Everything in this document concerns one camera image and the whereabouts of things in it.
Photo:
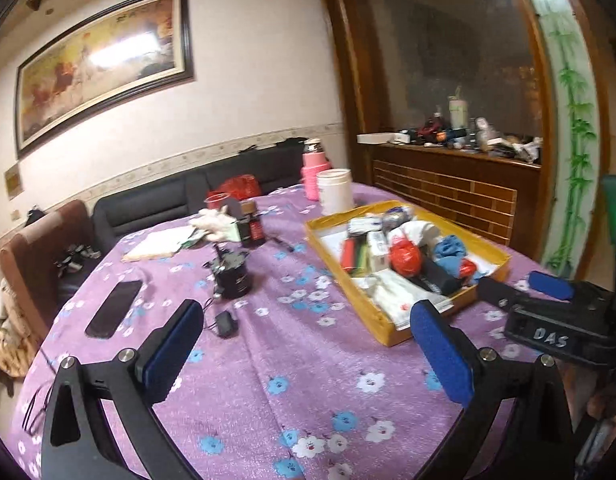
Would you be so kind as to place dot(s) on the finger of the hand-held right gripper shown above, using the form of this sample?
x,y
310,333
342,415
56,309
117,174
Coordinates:
x,y
550,285
498,294

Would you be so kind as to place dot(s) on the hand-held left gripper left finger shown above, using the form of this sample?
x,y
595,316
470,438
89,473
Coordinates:
x,y
170,350

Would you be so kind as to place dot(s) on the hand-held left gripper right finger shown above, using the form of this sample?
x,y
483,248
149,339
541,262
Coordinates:
x,y
440,352

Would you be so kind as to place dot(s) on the small red plastic bag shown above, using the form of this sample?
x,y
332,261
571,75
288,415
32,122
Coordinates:
x,y
469,269
405,259

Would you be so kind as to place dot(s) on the yellow rimmed white tray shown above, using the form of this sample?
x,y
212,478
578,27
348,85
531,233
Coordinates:
x,y
390,335

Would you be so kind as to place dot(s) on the black packet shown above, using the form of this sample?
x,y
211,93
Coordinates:
x,y
438,277

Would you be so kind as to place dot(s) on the blue cloth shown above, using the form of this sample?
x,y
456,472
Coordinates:
x,y
448,252

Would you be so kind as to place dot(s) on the white cloth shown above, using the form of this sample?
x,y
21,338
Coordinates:
x,y
420,232

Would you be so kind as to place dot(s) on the multicolour sponge pack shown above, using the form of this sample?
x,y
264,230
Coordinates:
x,y
353,257

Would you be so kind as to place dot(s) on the black power adapter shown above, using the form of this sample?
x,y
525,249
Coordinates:
x,y
226,323

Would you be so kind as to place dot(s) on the black smartphone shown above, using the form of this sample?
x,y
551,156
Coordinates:
x,y
113,309

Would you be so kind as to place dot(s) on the white plastic bag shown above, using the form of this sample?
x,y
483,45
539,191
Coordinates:
x,y
393,295

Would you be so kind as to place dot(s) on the grey electric motor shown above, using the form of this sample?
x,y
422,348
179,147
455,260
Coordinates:
x,y
234,280

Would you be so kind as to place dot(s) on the open paper booklet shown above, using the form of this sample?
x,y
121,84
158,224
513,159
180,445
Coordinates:
x,y
158,245

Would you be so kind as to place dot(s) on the wooden sideboard cabinet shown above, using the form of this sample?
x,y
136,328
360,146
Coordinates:
x,y
438,195

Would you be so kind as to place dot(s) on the bamboo painted glass panel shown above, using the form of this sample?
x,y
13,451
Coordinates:
x,y
578,160

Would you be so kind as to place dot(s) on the purple floral tablecloth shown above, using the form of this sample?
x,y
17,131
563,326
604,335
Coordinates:
x,y
298,385

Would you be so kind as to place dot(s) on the black equipment pile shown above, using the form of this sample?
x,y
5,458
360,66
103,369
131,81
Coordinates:
x,y
75,257

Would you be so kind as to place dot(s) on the white cotton work glove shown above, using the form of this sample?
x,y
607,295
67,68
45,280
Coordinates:
x,y
215,225

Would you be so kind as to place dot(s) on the black ink bottle with cork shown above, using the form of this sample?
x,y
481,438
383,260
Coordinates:
x,y
250,230

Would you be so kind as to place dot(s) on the black sofa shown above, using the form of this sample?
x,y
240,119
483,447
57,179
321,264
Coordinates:
x,y
153,205

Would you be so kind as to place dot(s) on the black pen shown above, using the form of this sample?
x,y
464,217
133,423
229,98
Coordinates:
x,y
284,245

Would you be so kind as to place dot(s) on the clear plastic cup red rim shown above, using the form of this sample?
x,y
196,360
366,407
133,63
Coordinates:
x,y
214,201

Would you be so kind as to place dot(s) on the grey grinding disc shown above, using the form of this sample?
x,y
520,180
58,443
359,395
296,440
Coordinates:
x,y
233,207

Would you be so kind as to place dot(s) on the brown armchair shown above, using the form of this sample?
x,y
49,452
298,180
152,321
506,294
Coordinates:
x,y
38,260

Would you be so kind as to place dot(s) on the beige coat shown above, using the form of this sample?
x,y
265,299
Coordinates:
x,y
8,340

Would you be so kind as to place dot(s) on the large red plastic bag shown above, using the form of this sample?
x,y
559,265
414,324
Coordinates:
x,y
240,187

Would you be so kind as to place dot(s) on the white bottle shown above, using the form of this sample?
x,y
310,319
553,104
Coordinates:
x,y
458,115

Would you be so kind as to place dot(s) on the black bag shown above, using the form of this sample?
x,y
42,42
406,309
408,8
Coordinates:
x,y
34,216

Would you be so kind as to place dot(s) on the white plastic jar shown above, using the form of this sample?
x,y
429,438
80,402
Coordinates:
x,y
335,192

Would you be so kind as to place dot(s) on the white flat box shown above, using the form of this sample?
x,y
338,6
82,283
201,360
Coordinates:
x,y
383,138

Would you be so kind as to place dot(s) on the pink knit sleeved bottle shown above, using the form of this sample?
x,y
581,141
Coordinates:
x,y
313,175

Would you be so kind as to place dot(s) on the wooden framed glass partition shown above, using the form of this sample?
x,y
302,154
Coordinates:
x,y
348,85

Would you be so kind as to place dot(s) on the framed painting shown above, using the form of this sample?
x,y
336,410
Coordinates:
x,y
98,60

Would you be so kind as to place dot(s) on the yellow wall plaque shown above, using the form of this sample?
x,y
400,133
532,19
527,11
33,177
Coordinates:
x,y
13,182

